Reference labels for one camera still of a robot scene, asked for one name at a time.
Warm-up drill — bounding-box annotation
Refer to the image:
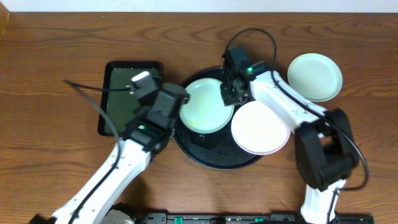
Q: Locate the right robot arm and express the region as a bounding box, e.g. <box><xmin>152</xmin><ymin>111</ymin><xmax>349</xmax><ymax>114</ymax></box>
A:
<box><xmin>221</xmin><ymin>59</ymin><xmax>363</xmax><ymax>223</ymax></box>

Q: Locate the black cable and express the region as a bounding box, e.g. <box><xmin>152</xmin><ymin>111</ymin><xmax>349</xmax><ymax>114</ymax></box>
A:
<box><xmin>63</xmin><ymin>79</ymin><xmax>137</xmax><ymax>224</ymax></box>
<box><xmin>224</xmin><ymin>27</ymin><xmax>370</xmax><ymax>224</ymax></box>

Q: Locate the pink white plate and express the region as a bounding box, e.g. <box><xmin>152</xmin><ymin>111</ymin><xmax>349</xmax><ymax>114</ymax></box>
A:
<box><xmin>231</xmin><ymin>101</ymin><xmax>290</xmax><ymax>156</ymax></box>

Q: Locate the light green plate front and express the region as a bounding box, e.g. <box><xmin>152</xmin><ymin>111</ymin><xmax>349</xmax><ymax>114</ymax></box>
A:
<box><xmin>180</xmin><ymin>78</ymin><xmax>234</xmax><ymax>134</ymax></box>

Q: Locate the black rectangular water tray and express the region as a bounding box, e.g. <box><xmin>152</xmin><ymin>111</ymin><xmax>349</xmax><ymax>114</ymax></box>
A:
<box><xmin>100</xmin><ymin>61</ymin><xmax>162</xmax><ymax>133</ymax></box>

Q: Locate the left black cable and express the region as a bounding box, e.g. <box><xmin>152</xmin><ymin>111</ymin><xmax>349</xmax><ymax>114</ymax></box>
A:
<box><xmin>63</xmin><ymin>79</ymin><xmax>137</xmax><ymax>224</ymax></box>

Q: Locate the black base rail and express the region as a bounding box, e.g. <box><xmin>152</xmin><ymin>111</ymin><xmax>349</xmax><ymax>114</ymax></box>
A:
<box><xmin>136</xmin><ymin>211</ymin><xmax>376</xmax><ymax>224</ymax></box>

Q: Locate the right black cable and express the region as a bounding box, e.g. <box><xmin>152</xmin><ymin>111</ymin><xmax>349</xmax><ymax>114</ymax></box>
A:
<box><xmin>224</xmin><ymin>27</ymin><xmax>370</xmax><ymax>224</ymax></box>

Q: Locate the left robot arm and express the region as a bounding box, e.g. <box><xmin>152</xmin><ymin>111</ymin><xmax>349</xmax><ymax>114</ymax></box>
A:
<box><xmin>30</xmin><ymin>83</ymin><xmax>189</xmax><ymax>224</ymax></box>

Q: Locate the light green plate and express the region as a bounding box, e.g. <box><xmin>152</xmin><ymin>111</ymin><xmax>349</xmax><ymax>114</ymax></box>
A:
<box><xmin>180</xmin><ymin>78</ymin><xmax>234</xmax><ymax>134</ymax></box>
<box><xmin>287</xmin><ymin>53</ymin><xmax>343</xmax><ymax>102</ymax></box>

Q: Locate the black round tray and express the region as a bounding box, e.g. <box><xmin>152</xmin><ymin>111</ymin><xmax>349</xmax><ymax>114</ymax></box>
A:
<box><xmin>175</xmin><ymin>67</ymin><xmax>261</xmax><ymax>170</ymax></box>

